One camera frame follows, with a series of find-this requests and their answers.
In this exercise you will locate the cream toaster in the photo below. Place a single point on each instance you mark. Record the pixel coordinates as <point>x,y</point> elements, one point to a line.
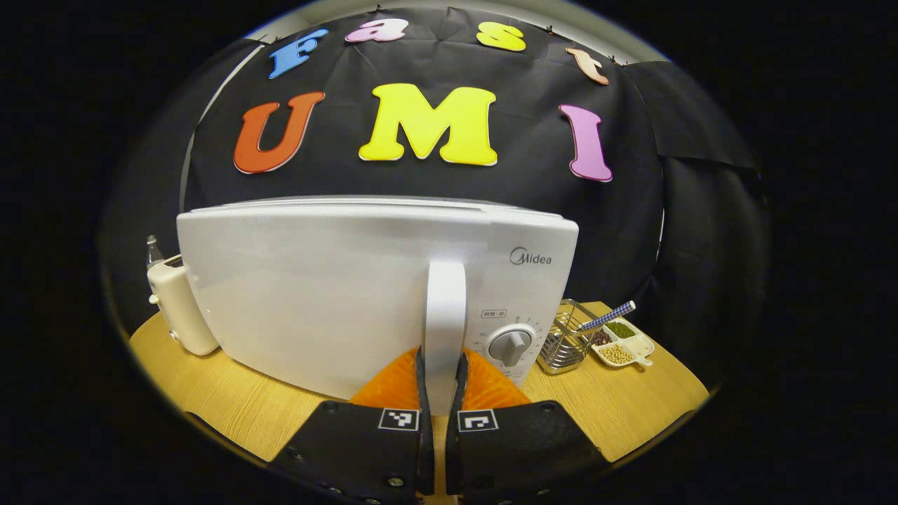
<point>182,308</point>

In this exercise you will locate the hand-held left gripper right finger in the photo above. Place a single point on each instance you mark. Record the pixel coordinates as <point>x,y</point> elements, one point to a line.
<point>452,456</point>

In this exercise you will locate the white divided dish with beans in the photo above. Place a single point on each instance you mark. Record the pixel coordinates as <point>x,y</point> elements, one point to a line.
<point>635,345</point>

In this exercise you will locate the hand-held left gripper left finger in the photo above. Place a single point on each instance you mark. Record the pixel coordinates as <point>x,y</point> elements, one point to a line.
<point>426,456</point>

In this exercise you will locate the white microwave oven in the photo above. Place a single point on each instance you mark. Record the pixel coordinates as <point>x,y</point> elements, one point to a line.
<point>316,294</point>

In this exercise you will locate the black backdrop cloth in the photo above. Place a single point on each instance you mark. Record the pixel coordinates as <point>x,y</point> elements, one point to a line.
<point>337,179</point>

